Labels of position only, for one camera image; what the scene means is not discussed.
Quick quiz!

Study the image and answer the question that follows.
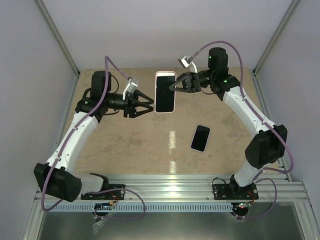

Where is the right controller board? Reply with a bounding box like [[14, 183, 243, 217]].
[[235, 202, 252, 209]]

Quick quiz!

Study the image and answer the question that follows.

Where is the purple cable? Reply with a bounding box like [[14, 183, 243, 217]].
[[191, 40, 295, 220], [40, 55, 147, 221]]

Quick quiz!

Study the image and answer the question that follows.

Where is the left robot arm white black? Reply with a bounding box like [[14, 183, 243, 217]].
[[33, 70, 154, 202]]

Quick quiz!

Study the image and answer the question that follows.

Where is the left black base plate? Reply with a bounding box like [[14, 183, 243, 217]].
[[80, 184, 125, 201]]

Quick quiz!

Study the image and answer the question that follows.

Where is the pink phone case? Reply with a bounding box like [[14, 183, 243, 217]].
[[153, 70, 177, 114]]

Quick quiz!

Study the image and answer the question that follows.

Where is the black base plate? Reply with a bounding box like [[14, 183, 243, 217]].
[[80, 184, 125, 201], [212, 183, 259, 201]]

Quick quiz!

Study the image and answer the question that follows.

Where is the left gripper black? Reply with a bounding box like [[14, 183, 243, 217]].
[[105, 90, 154, 119]]

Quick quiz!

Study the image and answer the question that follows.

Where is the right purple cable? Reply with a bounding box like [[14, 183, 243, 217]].
[[191, 40, 295, 220]]

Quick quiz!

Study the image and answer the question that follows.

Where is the grey slotted cable duct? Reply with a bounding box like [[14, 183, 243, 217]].
[[51, 202, 233, 213]]

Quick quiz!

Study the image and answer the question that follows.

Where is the controller board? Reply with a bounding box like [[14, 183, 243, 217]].
[[235, 202, 252, 209], [94, 201, 118, 211]]

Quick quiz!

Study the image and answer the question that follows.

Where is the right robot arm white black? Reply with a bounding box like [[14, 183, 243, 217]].
[[169, 47, 288, 200]]

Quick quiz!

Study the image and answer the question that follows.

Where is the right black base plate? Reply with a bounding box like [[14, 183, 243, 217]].
[[212, 183, 259, 201]]

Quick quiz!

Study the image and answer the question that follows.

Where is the left controller board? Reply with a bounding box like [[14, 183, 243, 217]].
[[94, 201, 118, 211]]

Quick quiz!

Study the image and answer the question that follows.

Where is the right aluminium corner post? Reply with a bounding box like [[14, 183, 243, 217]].
[[252, 0, 302, 76]]

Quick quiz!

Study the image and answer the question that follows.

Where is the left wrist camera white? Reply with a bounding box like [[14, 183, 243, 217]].
[[122, 77, 139, 100]]

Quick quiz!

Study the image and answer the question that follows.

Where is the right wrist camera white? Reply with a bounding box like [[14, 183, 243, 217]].
[[178, 56, 198, 74]]

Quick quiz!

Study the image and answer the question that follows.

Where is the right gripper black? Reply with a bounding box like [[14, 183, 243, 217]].
[[168, 69, 215, 94]]

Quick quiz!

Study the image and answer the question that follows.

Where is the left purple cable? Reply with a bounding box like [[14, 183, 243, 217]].
[[40, 55, 147, 221]]

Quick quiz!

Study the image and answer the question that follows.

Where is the aluminium rail frame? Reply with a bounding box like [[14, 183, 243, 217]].
[[20, 72, 313, 240]]

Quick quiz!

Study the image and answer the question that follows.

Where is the left aluminium corner post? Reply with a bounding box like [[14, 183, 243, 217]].
[[35, 0, 80, 77]]

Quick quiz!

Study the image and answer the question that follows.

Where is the aluminium corner post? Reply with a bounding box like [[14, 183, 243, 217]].
[[35, 0, 80, 77], [252, 0, 302, 76]]

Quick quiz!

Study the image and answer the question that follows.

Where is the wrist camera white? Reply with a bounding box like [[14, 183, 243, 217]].
[[178, 56, 198, 74], [122, 77, 139, 100]]

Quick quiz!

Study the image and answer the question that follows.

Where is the black phone in lilac case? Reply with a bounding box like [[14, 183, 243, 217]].
[[190, 125, 211, 153]]

